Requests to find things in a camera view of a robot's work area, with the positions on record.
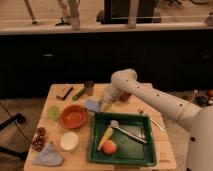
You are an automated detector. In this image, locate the blue sponge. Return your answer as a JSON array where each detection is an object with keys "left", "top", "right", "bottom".
[{"left": 84, "top": 99, "right": 101, "bottom": 112}]

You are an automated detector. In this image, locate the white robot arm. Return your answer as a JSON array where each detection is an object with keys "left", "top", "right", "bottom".
[{"left": 102, "top": 69, "right": 213, "bottom": 171}]

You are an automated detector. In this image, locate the dark metal cup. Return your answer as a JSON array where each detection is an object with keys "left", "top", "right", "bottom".
[{"left": 84, "top": 81, "right": 94, "bottom": 96}]

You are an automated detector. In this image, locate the white paper cup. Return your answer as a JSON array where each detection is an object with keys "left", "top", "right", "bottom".
[{"left": 60, "top": 132, "right": 79, "bottom": 151}]

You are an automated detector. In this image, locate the light green small cup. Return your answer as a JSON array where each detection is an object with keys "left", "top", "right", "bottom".
[{"left": 47, "top": 105, "right": 60, "bottom": 121}]

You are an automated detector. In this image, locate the grey dish brush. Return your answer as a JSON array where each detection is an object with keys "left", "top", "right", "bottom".
[{"left": 110, "top": 120, "right": 147, "bottom": 144}]

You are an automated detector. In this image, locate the dark red bowl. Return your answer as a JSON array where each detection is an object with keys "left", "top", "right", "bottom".
[{"left": 119, "top": 92, "right": 131, "bottom": 102}]

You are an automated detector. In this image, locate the green marker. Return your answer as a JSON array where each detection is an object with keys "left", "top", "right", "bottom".
[{"left": 72, "top": 88, "right": 85, "bottom": 101}]

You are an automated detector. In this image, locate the orange bowl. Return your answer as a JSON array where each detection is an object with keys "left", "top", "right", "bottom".
[{"left": 60, "top": 105, "right": 87, "bottom": 129}]

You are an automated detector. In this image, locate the wooden table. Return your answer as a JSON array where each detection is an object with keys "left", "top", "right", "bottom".
[{"left": 23, "top": 82, "right": 178, "bottom": 171}]

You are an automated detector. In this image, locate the orange fruit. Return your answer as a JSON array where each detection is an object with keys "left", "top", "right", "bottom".
[{"left": 102, "top": 140, "right": 117, "bottom": 155}]

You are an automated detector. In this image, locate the green plastic tray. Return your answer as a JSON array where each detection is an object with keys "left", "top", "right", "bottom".
[{"left": 88, "top": 113, "right": 157, "bottom": 166}]

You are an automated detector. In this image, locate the light blue cloth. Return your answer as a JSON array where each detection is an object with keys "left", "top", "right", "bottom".
[{"left": 32, "top": 142, "right": 63, "bottom": 167}]

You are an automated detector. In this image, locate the red grapes bunch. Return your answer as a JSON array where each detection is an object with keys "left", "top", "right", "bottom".
[{"left": 31, "top": 127, "right": 46, "bottom": 152}]

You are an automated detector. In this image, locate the black chair base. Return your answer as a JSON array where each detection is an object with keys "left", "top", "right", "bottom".
[{"left": 0, "top": 103, "right": 31, "bottom": 161}]

